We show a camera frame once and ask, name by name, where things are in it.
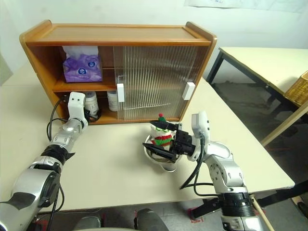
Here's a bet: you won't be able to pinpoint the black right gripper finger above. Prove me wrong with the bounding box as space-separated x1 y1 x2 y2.
149 122 179 129
142 143 175 163

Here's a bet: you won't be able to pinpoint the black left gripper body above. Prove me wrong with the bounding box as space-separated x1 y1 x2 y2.
84 108 102 121

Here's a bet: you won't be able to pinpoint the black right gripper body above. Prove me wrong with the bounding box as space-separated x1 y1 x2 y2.
170 122 194 161

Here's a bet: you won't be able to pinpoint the white bowl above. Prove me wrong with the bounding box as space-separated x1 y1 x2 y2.
143 134 180 173

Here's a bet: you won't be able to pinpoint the snowman plush toy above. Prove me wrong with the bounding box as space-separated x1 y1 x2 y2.
149 113 175 147

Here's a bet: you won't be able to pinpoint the white plastic bottle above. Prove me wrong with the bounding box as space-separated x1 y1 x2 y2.
84 91 99 115
107 90 119 112

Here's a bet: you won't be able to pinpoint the ribbed clear sliding door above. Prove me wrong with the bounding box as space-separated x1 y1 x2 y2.
113 45 183 121
124 45 201 121

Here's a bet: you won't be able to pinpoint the brown wooden cabinet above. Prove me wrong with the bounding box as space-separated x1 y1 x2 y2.
19 20 218 125

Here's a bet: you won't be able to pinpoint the purple tissue pack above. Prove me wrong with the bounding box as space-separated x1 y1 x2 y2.
62 45 103 83

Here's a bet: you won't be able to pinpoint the dark grey rounded shape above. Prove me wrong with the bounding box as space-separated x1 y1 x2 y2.
134 208 169 231

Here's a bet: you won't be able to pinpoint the beige side table black legs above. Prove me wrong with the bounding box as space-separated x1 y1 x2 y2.
206 46 308 147

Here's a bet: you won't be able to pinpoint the wicker basket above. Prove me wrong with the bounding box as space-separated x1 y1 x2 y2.
283 70 308 108

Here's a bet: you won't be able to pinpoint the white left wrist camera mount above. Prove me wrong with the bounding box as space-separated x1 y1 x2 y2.
67 91 89 129

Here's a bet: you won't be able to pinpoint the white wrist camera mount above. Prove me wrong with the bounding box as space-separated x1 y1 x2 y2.
187 111 210 161
67 91 89 129

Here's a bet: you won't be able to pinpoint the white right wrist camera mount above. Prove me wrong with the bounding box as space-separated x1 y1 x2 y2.
187 111 210 161

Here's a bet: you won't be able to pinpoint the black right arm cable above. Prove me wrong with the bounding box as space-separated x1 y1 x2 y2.
179 133 218 197

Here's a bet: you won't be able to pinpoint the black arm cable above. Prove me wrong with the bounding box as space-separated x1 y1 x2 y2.
179 133 218 197
46 94 70 141

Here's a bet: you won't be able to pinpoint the white door handle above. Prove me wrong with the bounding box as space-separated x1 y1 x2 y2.
116 83 125 103
182 82 195 101

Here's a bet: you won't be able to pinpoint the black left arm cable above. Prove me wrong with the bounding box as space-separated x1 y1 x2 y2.
46 94 70 141

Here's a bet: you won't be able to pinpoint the white paper sheet on wall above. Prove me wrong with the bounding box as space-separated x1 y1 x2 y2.
184 0 248 7

